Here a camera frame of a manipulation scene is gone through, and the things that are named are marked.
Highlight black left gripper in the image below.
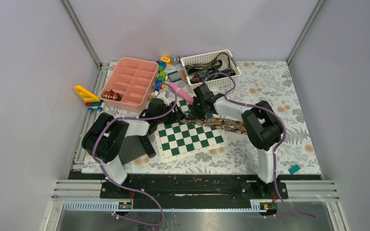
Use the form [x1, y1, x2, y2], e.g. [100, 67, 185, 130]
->
[156, 101, 186, 125]

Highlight brown floral patterned tie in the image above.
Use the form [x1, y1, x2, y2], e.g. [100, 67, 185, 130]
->
[182, 117, 247, 135]

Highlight pink divided organizer tray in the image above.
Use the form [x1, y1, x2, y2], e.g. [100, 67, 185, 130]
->
[100, 57, 158, 113]

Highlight white perforated plastic basket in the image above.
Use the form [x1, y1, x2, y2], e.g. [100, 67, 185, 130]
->
[181, 50, 241, 90]

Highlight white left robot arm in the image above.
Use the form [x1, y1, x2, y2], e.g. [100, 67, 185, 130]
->
[81, 94, 185, 198]

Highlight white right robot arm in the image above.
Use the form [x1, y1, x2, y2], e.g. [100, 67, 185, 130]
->
[190, 83, 285, 198]

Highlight wooden arch block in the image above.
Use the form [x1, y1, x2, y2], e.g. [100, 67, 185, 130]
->
[148, 92, 159, 101]

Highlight blue patterned tie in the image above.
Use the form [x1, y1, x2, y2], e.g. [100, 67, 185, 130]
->
[190, 68, 236, 84]

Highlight colourful lego block vehicle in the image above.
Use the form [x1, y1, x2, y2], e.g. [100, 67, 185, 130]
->
[154, 56, 171, 91]

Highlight wooden rectangular block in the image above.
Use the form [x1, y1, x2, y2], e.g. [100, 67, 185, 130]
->
[179, 70, 186, 81]

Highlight blue grey lego brick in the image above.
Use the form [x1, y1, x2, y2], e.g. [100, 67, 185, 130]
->
[168, 71, 182, 82]

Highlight green white chessboard mat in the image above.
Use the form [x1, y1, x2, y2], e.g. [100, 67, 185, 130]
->
[153, 99, 228, 163]

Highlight grey lego baseplate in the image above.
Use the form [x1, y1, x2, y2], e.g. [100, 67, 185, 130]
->
[118, 136, 146, 165]

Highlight rolled red patterned tie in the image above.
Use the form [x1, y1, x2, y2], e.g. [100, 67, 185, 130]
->
[103, 90, 122, 102]

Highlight purple glitter microphone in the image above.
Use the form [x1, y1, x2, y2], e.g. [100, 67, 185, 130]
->
[170, 55, 180, 65]

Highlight yellow toy crane car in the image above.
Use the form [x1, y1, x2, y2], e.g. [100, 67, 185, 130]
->
[74, 85, 106, 112]

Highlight small teal block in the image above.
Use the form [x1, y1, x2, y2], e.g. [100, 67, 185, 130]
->
[288, 165, 301, 175]

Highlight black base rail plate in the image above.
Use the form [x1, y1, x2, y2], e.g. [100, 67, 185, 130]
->
[99, 172, 323, 210]

